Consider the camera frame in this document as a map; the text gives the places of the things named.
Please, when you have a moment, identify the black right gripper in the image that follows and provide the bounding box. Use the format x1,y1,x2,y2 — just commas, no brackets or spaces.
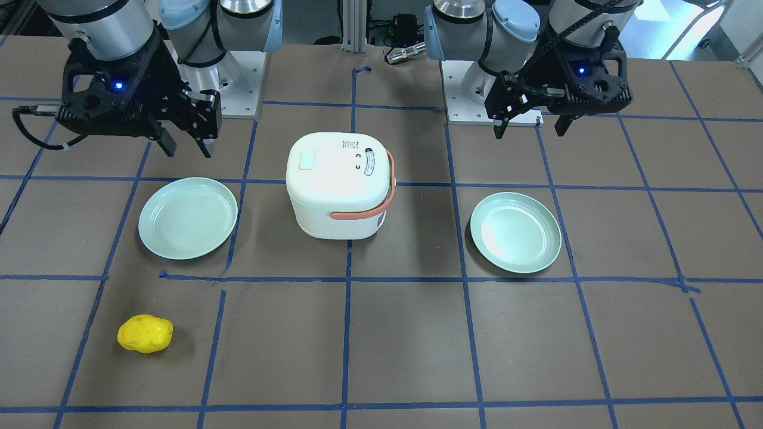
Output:
58,30,222,158

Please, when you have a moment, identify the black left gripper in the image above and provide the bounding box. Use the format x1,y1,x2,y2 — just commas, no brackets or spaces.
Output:
484,27,633,139

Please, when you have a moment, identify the white rice cooker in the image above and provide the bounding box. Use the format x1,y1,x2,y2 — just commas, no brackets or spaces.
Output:
286,132,397,241

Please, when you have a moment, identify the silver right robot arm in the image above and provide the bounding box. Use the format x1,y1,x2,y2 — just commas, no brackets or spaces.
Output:
28,1,283,158

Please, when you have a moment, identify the green plate near left arm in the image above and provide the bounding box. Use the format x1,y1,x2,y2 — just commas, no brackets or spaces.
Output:
469,192,562,273

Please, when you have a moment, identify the green plate near right arm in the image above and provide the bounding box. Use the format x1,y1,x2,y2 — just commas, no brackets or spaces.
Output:
137,177,239,260

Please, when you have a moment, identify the yellow toy potato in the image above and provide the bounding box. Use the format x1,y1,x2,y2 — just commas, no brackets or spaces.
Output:
117,314,174,354

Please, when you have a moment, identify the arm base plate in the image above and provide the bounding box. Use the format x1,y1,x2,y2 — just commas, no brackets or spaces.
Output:
176,51,268,119
440,60,544,127

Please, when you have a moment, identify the aluminium frame post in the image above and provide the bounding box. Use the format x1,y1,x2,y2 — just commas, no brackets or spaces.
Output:
340,1,368,56

